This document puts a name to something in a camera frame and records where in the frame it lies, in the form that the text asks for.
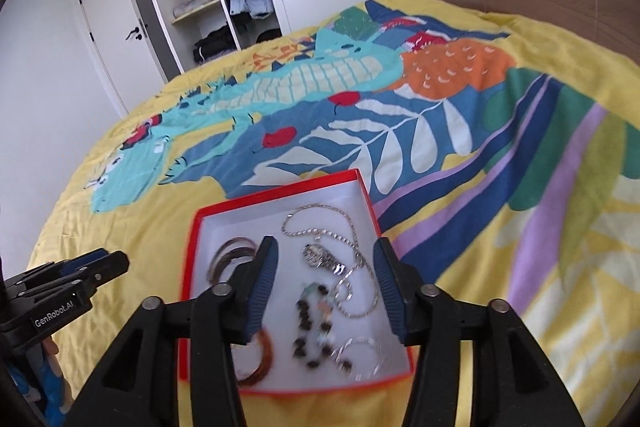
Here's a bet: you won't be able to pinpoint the white door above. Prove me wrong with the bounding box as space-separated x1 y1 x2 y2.
75 0 171 118

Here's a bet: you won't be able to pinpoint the red jewelry box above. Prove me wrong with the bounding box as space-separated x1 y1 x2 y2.
179 168 415 395

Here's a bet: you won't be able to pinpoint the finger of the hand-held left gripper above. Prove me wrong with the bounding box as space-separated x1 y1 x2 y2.
55 248 110 278
75 251 131 294

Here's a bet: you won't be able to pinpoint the tortoiseshell bangle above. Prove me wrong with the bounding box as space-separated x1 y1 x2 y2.
234 327 276 389

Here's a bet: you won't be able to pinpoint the blue printed clothing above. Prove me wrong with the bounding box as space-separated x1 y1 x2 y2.
7 339 69 427

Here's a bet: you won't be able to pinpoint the dark brown bangle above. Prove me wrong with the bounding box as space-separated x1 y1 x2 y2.
207 234 259 284

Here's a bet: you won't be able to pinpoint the pile of black clothes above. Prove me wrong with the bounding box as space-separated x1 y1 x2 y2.
192 27 239 66

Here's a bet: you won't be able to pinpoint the silver chain necklace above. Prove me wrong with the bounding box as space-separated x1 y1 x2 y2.
281 203 382 321

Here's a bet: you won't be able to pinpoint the beaded bracelet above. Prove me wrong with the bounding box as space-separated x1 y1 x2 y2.
291 283 354 371

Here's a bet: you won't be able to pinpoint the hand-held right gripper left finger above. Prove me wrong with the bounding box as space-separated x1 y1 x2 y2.
62 235 280 427

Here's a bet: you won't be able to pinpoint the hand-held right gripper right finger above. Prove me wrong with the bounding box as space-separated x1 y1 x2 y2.
372 237 586 427

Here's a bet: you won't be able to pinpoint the silver charm pendant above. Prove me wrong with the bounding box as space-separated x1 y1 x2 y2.
301 243 349 276

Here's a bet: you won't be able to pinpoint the yellow printed blanket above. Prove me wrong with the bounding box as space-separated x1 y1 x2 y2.
30 0 640 427

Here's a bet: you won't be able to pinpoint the folded beige clothes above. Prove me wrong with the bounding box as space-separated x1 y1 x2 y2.
172 0 224 20

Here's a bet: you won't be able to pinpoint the silver bangle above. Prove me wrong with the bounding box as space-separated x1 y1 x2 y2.
336 336 389 381

